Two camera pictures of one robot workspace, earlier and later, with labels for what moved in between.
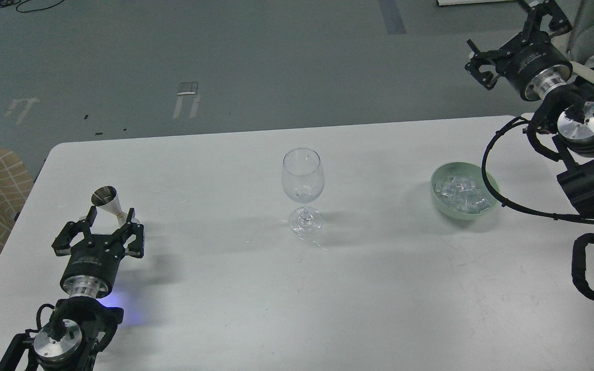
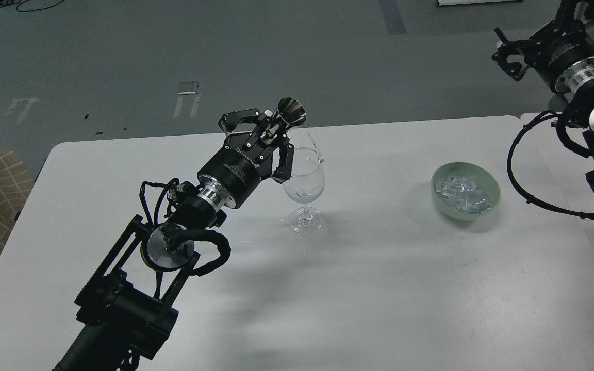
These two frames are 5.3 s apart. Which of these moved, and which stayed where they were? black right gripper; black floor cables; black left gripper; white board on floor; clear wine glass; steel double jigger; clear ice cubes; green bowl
Moved: black left gripper; steel double jigger; black right gripper
Stayed: white board on floor; clear wine glass; green bowl; black floor cables; clear ice cubes
